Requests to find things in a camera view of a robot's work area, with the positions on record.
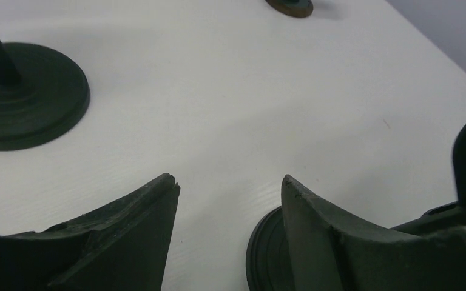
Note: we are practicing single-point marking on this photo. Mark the black ball-joint phone stand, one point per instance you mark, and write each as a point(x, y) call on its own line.
point(43, 94)

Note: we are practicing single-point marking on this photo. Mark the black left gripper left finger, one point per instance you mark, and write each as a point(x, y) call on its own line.
point(122, 245)

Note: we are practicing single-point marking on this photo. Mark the brown-base small phone stand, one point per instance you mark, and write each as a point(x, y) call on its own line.
point(293, 8)

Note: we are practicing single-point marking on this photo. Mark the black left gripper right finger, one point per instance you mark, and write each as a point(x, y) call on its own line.
point(332, 249)

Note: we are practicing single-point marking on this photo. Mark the black round-base phone stand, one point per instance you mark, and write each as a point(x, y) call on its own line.
point(268, 263)

